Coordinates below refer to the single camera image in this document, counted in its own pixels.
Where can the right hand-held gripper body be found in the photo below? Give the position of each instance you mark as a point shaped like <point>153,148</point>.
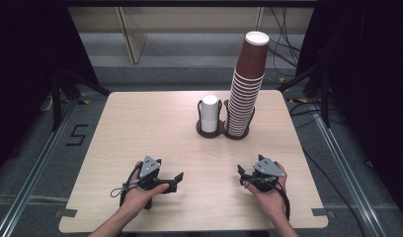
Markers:
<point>268,169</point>

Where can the dark brown cup holder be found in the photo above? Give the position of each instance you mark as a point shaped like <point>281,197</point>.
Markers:
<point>222,130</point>

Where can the black metal stand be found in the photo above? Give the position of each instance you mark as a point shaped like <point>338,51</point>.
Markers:
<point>58,98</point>
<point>324,98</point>

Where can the grey tape tab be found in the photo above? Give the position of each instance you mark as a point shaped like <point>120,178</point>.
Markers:
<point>323,212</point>
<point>66,213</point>

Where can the person's right hand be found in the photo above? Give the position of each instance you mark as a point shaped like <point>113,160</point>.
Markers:
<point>272,200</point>

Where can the stack of brown cups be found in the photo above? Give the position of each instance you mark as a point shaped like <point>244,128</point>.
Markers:
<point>242,105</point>

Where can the beige wooden board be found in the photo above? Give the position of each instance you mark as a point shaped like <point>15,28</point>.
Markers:
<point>132,33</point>

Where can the person's left hand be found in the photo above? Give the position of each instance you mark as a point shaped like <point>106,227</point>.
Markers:
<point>135,199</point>

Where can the aluminium floor rail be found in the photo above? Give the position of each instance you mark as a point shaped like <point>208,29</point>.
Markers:
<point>35,177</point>
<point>351,171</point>

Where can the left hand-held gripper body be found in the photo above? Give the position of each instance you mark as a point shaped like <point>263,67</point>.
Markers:
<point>149,168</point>

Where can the white paper cup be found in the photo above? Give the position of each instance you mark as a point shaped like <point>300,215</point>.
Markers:
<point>209,127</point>
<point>210,108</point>

